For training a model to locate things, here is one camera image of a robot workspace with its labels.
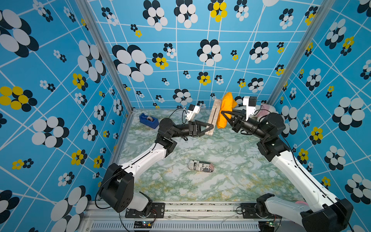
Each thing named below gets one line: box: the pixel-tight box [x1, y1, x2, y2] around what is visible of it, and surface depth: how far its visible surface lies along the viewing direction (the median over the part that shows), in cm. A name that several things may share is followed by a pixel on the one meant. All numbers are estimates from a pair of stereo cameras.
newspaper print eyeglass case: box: [187, 159, 215, 174], surface depth 88 cm
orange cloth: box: [216, 91, 238, 129], surface depth 59 cm
